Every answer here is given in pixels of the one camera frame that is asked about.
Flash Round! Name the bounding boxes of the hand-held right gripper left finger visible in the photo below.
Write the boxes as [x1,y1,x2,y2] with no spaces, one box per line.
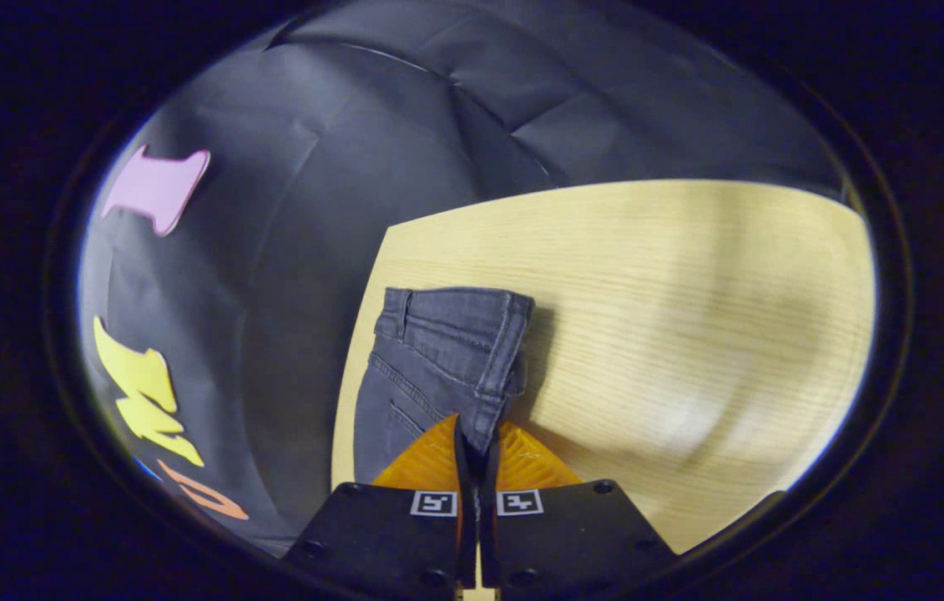
[284,414,477,589]

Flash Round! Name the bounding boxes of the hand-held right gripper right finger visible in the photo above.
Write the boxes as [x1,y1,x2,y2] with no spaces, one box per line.
[482,422,679,589]

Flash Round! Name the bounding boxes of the black jeans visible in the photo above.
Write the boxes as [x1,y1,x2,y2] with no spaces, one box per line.
[353,286,536,485]

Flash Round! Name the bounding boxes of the black backdrop cloth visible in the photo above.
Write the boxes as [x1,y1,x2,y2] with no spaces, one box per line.
[79,0,848,552]

